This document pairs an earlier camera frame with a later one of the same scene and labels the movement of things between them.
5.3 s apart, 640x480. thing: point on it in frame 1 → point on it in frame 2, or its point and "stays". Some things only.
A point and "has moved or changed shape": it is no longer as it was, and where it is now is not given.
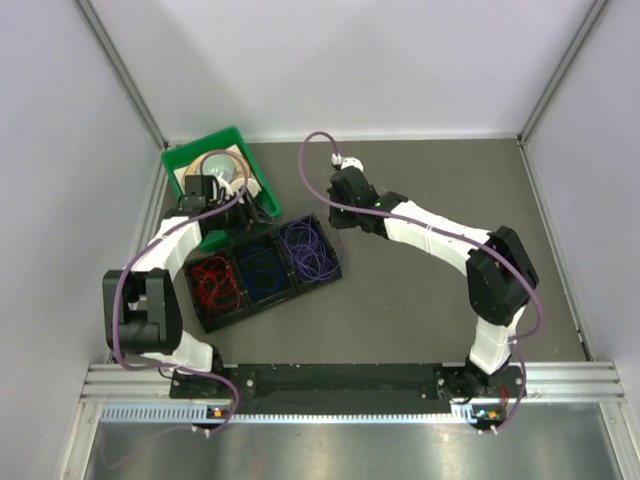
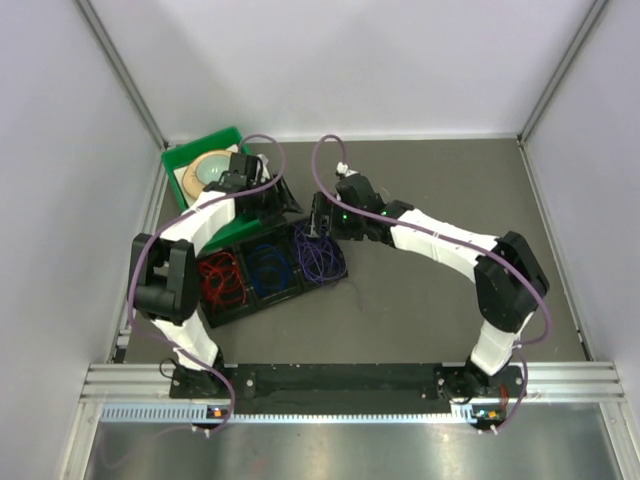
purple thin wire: x=311 y=257 has moved or changed shape
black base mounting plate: x=482 y=390 stays
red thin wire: x=216 y=284 has moved or changed shape
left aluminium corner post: x=105 y=40 stays
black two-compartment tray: x=247 y=277 stays
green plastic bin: x=217 y=239 stays
